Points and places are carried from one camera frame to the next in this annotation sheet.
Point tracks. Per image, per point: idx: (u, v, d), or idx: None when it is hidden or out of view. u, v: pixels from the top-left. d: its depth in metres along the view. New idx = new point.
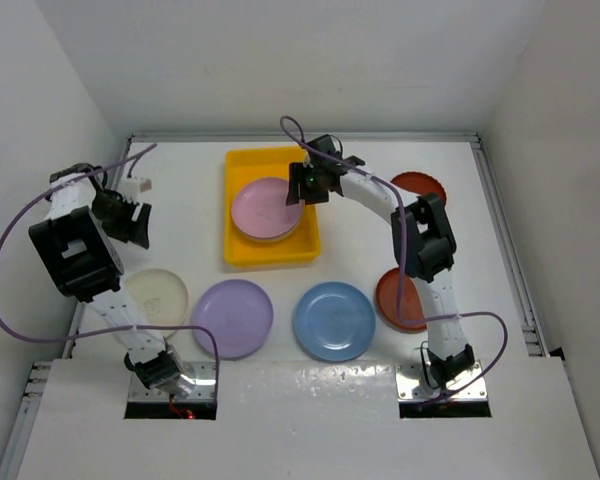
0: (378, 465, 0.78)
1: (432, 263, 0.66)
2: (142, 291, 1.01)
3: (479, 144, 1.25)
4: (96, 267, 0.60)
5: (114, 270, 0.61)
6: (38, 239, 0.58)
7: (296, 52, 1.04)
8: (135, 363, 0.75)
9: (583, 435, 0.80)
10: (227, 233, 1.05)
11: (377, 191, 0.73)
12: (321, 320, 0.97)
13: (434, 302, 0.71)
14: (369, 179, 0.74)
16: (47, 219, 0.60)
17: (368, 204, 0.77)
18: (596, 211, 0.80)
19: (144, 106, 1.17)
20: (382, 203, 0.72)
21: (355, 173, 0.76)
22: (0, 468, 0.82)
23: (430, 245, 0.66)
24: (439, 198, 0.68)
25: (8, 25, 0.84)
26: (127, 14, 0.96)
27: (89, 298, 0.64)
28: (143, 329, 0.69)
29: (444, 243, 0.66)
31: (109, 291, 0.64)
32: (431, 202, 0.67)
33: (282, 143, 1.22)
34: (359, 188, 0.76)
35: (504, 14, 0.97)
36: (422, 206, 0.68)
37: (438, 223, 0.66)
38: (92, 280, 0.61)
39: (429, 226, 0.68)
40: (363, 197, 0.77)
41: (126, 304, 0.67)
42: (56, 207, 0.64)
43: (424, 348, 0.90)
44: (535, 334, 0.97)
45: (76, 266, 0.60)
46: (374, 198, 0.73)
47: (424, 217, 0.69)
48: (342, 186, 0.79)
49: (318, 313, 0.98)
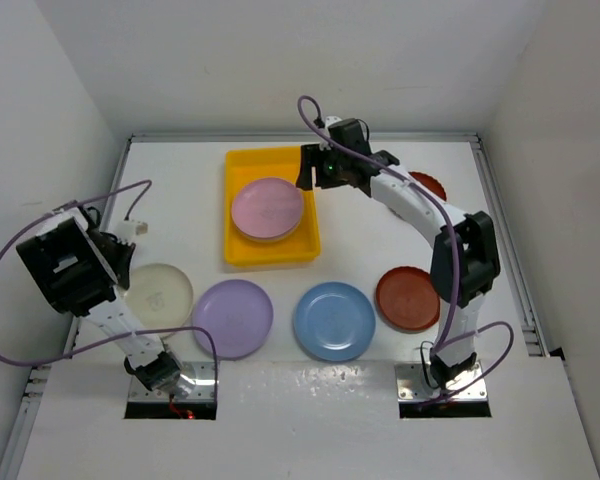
0: (378, 465, 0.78)
1: (474, 289, 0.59)
2: (139, 290, 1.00)
3: (478, 144, 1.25)
4: (88, 278, 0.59)
5: (108, 279, 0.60)
6: (26, 255, 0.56)
7: (295, 52, 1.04)
8: (135, 366, 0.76)
9: (583, 435, 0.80)
10: (227, 233, 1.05)
11: (417, 202, 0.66)
12: (321, 321, 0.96)
13: (460, 325, 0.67)
14: (407, 186, 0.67)
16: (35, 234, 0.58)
17: (401, 211, 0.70)
18: (597, 211, 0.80)
19: (144, 106, 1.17)
20: (421, 216, 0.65)
21: (389, 175, 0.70)
22: None
23: (473, 269, 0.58)
24: (489, 218, 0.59)
25: (8, 24, 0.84)
26: (127, 14, 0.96)
27: (85, 312, 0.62)
28: (142, 333, 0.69)
29: (489, 267, 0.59)
31: (105, 302, 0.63)
32: (480, 222, 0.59)
33: (282, 143, 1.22)
34: (394, 195, 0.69)
35: (503, 14, 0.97)
36: (468, 225, 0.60)
37: (484, 245, 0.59)
38: (86, 293, 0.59)
39: (473, 247, 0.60)
40: (396, 205, 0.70)
41: (123, 311, 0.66)
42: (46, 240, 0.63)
43: (424, 348, 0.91)
44: (535, 335, 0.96)
45: (67, 279, 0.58)
46: (411, 208, 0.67)
47: (468, 236, 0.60)
48: (372, 187, 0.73)
49: (318, 312, 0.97)
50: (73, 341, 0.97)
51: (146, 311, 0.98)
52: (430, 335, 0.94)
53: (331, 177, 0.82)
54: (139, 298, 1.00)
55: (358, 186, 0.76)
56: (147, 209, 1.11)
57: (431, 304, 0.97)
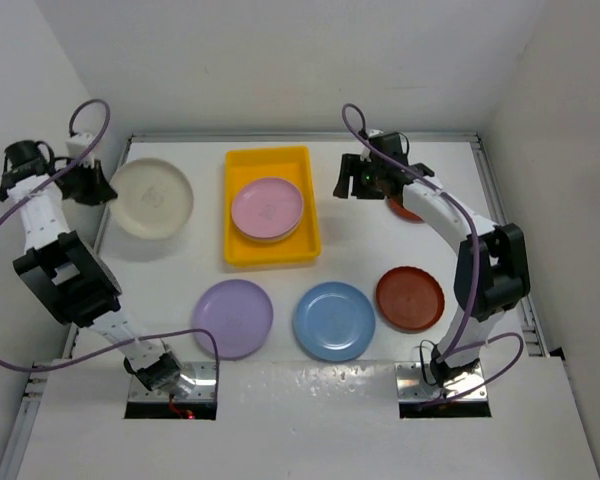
0: (377, 464, 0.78)
1: (499, 304, 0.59)
2: (134, 190, 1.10)
3: (478, 144, 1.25)
4: (92, 290, 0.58)
5: (112, 289, 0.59)
6: (24, 271, 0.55)
7: (295, 52, 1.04)
8: (137, 369, 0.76)
9: (583, 435, 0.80)
10: (227, 233, 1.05)
11: (447, 211, 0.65)
12: (321, 321, 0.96)
13: (473, 329, 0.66)
14: (439, 196, 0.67)
16: (31, 248, 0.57)
17: (432, 220, 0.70)
18: (597, 211, 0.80)
19: (144, 106, 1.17)
20: (449, 225, 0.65)
21: (422, 185, 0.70)
22: None
23: (498, 283, 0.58)
24: (521, 232, 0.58)
25: (8, 24, 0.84)
26: (127, 14, 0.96)
27: (88, 323, 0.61)
28: (146, 340, 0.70)
29: (517, 283, 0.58)
31: (108, 312, 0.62)
32: (510, 235, 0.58)
33: (282, 143, 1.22)
34: (425, 204, 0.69)
35: (503, 14, 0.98)
36: (497, 237, 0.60)
37: (513, 261, 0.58)
38: (89, 304, 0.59)
39: (502, 262, 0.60)
40: (426, 214, 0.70)
41: (127, 321, 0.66)
42: (35, 230, 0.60)
43: (424, 347, 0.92)
44: (535, 334, 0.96)
45: (71, 292, 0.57)
46: (441, 218, 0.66)
47: (497, 250, 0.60)
48: (404, 195, 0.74)
49: (319, 312, 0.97)
50: (72, 343, 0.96)
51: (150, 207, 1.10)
52: (430, 335, 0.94)
53: (368, 186, 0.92)
54: (136, 196, 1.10)
55: (392, 197, 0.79)
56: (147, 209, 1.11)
57: (431, 303, 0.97)
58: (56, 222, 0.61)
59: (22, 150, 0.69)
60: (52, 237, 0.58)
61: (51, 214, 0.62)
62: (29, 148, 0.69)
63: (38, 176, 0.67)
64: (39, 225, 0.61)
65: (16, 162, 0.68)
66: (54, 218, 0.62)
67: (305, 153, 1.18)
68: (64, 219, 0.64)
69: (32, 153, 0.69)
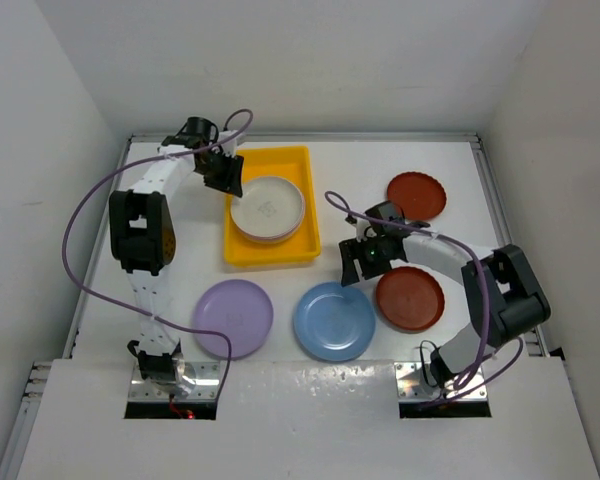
0: (377, 464, 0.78)
1: (518, 329, 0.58)
2: (249, 220, 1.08)
3: (479, 144, 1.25)
4: (144, 248, 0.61)
5: (159, 255, 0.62)
6: (114, 204, 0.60)
7: (296, 51, 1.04)
8: (141, 355, 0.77)
9: (582, 435, 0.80)
10: (227, 234, 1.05)
11: (445, 248, 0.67)
12: (321, 320, 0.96)
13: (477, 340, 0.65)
14: (435, 238, 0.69)
16: (130, 189, 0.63)
17: (436, 263, 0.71)
18: (597, 211, 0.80)
19: (144, 106, 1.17)
20: (453, 262, 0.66)
21: (418, 234, 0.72)
22: (0, 467, 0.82)
23: (515, 306, 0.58)
24: (521, 252, 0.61)
25: (8, 24, 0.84)
26: (126, 14, 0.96)
27: (129, 269, 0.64)
28: (161, 319, 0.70)
29: (535, 304, 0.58)
31: (147, 273, 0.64)
32: (511, 255, 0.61)
33: (281, 143, 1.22)
34: (425, 249, 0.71)
35: (504, 14, 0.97)
36: (500, 260, 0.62)
37: (523, 281, 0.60)
38: (137, 255, 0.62)
39: (512, 286, 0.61)
40: (430, 259, 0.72)
41: (156, 290, 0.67)
42: (145, 180, 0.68)
43: (424, 348, 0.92)
44: (535, 335, 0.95)
45: (132, 239, 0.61)
46: (444, 258, 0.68)
47: (505, 275, 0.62)
48: (406, 248, 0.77)
49: (315, 311, 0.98)
50: (71, 344, 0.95)
51: (268, 218, 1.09)
52: (430, 335, 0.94)
53: (375, 262, 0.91)
54: (256, 221, 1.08)
55: (395, 255, 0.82)
56: None
57: (431, 303, 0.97)
58: (163, 183, 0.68)
59: (197, 125, 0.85)
60: (148, 190, 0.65)
61: (163, 175, 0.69)
62: (203, 125, 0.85)
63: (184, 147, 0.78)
64: (152, 178, 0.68)
65: (188, 131, 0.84)
66: (163, 178, 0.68)
67: (306, 152, 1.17)
68: (170, 186, 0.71)
69: (202, 131, 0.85)
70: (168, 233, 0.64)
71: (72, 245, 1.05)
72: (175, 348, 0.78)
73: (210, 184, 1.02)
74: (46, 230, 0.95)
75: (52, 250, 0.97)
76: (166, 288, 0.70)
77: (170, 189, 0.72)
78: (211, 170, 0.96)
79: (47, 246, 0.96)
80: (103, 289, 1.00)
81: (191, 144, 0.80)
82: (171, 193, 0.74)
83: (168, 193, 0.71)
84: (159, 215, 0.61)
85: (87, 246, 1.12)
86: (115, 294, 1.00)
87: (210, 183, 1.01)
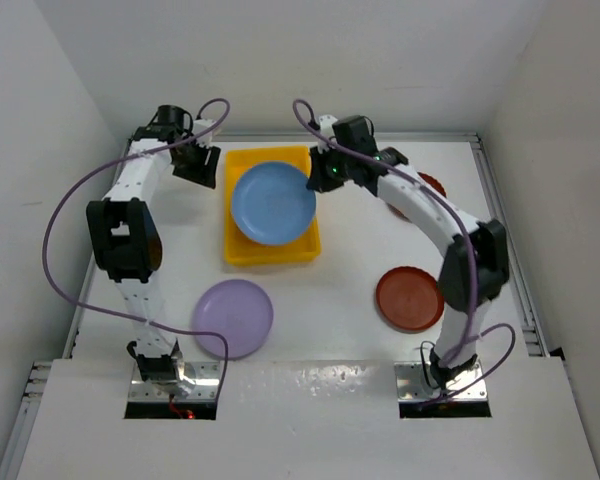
0: (378, 463, 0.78)
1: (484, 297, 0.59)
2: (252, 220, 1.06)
3: (478, 144, 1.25)
4: (130, 257, 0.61)
5: (146, 262, 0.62)
6: (92, 217, 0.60)
7: (295, 52, 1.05)
8: (138, 356, 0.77)
9: (582, 435, 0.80)
10: (228, 235, 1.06)
11: (428, 205, 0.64)
12: (265, 208, 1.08)
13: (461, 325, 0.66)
14: (418, 189, 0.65)
16: (106, 198, 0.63)
17: (408, 212, 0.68)
18: (597, 210, 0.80)
19: (145, 106, 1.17)
20: (431, 221, 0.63)
21: (399, 177, 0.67)
22: (0, 467, 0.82)
23: (484, 278, 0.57)
24: (503, 226, 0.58)
25: (7, 25, 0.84)
26: (126, 14, 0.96)
27: (118, 279, 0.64)
28: (156, 325, 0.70)
29: (500, 275, 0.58)
31: (137, 281, 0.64)
32: (493, 231, 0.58)
33: (282, 143, 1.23)
34: (402, 196, 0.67)
35: (503, 14, 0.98)
36: (479, 233, 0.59)
37: (497, 255, 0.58)
38: (124, 266, 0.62)
39: (483, 256, 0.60)
40: (404, 206, 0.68)
41: (148, 297, 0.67)
42: (121, 185, 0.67)
43: (424, 348, 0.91)
44: (535, 334, 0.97)
45: (117, 249, 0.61)
46: (423, 214, 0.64)
47: (479, 243, 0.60)
48: (379, 187, 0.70)
49: (260, 196, 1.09)
50: (71, 343, 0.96)
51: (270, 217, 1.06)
52: (430, 335, 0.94)
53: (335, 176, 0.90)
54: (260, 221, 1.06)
55: (363, 185, 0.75)
56: None
57: (431, 304, 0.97)
58: (140, 186, 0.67)
59: (168, 115, 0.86)
60: (127, 197, 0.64)
61: (140, 178, 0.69)
62: (174, 115, 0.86)
63: (158, 140, 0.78)
64: (128, 182, 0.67)
65: (160, 121, 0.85)
66: (141, 182, 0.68)
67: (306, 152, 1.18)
68: (150, 186, 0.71)
69: (174, 120, 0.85)
70: (153, 240, 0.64)
71: (72, 246, 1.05)
72: (173, 348, 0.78)
73: (181, 174, 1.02)
74: (46, 231, 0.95)
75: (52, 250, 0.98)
76: (158, 291, 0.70)
77: (150, 189, 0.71)
78: (185, 161, 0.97)
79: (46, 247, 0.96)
80: (104, 289, 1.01)
81: (163, 137, 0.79)
82: (151, 193, 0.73)
83: (147, 195, 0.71)
84: (141, 223, 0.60)
85: (87, 246, 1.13)
86: (115, 294, 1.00)
87: (182, 174, 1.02)
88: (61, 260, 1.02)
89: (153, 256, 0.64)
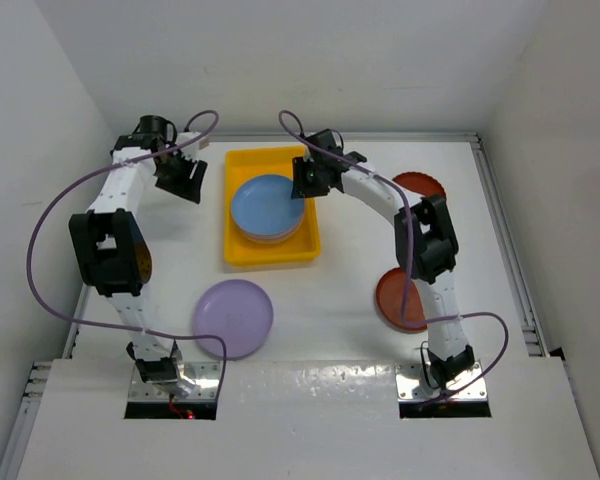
0: (377, 463, 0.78)
1: (435, 264, 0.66)
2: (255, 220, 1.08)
3: (478, 144, 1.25)
4: (119, 269, 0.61)
5: (135, 274, 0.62)
6: (77, 230, 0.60)
7: (295, 52, 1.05)
8: (138, 359, 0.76)
9: (582, 435, 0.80)
10: (228, 237, 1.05)
11: (380, 190, 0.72)
12: (265, 203, 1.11)
13: (435, 302, 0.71)
14: (371, 177, 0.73)
16: (91, 211, 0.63)
17: (369, 200, 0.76)
18: (596, 211, 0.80)
19: (145, 106, 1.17)
20: (386, 204, 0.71)
21: (357, 170, 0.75)
22: (0, 467, 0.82)
23: (431, 247, 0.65)
24: (443, 199, 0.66)
25: (7, 26, 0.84)
26: (126, 14, 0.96)
27: (108, 294, 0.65)
28: (151, 333, 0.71)
29: (446, 245, 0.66)
31: (128, 293, 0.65)
32: (434, 203, 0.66)
33: (282, 143, 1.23)
34: (362, 186, 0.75)
35: (502, 15, 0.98)
36: (425, 207, 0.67)
37: (441, 225, 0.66)
38: (114, 279, 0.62)
39: (432, 228, 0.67)
40: (365, 195, 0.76)
41: (142, 308, 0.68)
42: (105, 196, 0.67)
43: (424, 348, 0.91)
44: (534, 335, 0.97)
45: (104, 263, 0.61)
46: (377, 198, 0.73)
47: (427, 218, 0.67)
48: (343, 181, 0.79)
49: (267, 194, 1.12)
50: (72, 343, 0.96)
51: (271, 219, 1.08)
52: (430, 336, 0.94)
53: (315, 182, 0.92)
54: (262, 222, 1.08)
55: (332, 183, 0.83)
56: (147, 210, 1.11)
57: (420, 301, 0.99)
58: (125, 196, 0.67)
59: (151, 124, 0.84)
60: (112, 208, 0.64)
61: (125, 187, 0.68)
62: (157, 124, 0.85)
63: (140, 149, 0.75)
64: (112, 192, 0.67)
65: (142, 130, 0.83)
66: (126, 191, 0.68)
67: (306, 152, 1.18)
68: (135, 195, 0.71)
69: (157, 129, 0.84)
70: (141, 250, 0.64)
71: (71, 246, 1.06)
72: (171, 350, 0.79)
73: (164, 186, 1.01)
74: (46, 232, 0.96)
75: (51, 251, 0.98)
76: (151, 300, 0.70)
77: (135, 199, 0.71)
78: (169, 171, 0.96)
79: (46, 247, 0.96)
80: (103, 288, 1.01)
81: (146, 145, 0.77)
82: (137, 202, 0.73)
83: (134, 204, 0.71)
84: (129, 234, 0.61)
85: None
86: None
87: (163, 183, 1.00)
88: (61, 260, 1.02)
89: (143, 267, 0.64)
